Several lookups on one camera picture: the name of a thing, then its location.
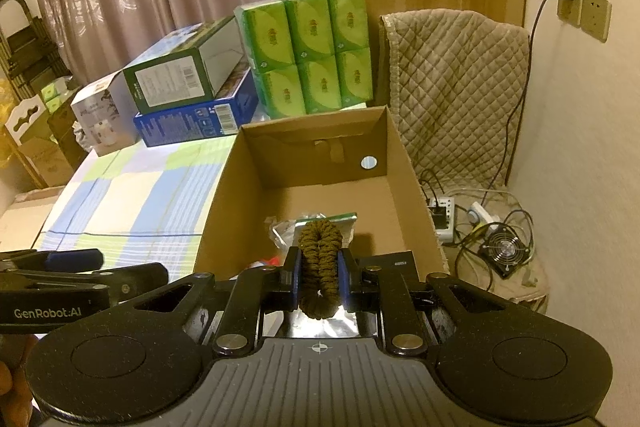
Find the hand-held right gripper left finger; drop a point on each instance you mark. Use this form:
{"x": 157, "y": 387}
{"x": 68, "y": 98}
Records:
{"x": 295, "y": 273}

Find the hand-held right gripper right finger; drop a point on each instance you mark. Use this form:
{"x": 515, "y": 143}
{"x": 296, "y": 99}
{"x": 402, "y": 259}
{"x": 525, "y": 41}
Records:
{"x": 344, "y": 275}

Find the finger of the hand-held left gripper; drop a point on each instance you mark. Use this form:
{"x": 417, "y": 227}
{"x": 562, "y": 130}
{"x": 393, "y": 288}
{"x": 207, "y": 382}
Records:
{"x": 135, "y": 282}
{"x": 70, "y": 259}

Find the silver foil pouch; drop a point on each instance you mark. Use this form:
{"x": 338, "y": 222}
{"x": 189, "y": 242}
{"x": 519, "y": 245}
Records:
{"x": 349, "y": 232}

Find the large cardboard box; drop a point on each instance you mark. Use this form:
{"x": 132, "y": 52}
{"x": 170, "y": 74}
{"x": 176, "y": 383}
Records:
{"x": 310, "y": 157}

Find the person's left hand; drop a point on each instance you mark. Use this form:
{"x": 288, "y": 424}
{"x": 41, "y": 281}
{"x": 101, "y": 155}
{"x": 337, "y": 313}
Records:
{"x": 17, "y": 397}

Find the checked tablecloth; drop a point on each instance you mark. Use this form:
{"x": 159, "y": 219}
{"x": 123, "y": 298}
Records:
{"x": 125, "y": 207}

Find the carton with white cutout flap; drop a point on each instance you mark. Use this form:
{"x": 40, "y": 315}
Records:
{"x": 40, "y": 157}

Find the white charging hub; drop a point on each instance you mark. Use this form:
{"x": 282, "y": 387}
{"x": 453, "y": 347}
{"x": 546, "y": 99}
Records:
{"x": 445, "y": 227}

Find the white humidifier box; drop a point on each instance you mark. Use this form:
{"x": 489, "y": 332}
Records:
{"x": 100, "y": 122}

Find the small black fan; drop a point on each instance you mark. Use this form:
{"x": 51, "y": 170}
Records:
{"x": 505, "y": 252}

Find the carton holding green packs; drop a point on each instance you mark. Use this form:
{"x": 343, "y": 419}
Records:
{"x": 56, "y": 94}

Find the blue flat box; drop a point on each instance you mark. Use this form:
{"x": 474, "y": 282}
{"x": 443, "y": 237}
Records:
{"x": 190, "y": 122}

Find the dark green box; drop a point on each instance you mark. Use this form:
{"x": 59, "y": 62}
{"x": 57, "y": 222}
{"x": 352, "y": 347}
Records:
{"x": 170, "y": 82}

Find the black metal rack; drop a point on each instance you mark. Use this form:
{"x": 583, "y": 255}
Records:
{"x": 15, "y": 52}

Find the stack of green tissue packs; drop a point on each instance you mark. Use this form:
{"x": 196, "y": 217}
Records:
{"x": 310, "y": 57}

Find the beige quilted chair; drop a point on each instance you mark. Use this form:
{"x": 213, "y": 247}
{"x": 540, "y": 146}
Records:
{"x": 450, "y": 82}

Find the beige wall socket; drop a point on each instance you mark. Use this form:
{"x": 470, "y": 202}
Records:
{"x": 597, "y": 17}
{"x": 570, "y": 7}

